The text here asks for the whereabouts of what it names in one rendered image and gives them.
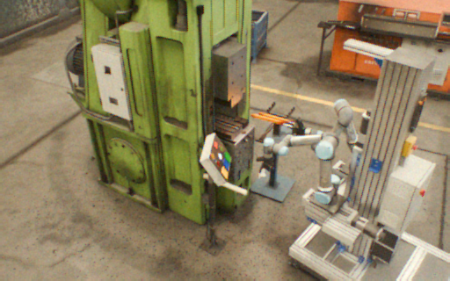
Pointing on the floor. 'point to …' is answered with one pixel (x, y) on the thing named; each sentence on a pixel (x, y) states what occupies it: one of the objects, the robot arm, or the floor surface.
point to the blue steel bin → (259, 22)
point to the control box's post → (211, 207)
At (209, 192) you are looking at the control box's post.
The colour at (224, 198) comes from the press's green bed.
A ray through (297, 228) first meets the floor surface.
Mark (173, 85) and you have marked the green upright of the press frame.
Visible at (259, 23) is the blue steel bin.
